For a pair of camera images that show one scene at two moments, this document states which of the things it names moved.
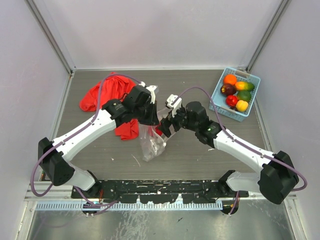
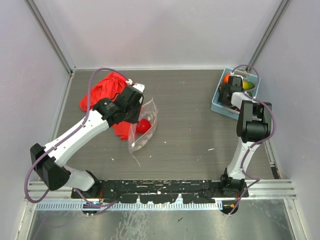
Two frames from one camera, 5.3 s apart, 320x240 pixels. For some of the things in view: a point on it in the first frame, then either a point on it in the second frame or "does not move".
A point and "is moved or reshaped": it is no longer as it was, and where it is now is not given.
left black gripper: x=153 y=119 to x=135 y=118
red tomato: x=231 y=100 is moved or reshaped
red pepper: x=159 y=132 to x=143 y=126
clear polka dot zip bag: x=152 y=140 to x=135 y=139
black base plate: x=161 y=191 does not move
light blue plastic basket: x=219 y=98 does not move
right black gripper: x=170 y=119 to x=223 y=89
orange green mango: x=244 y=86 does not move
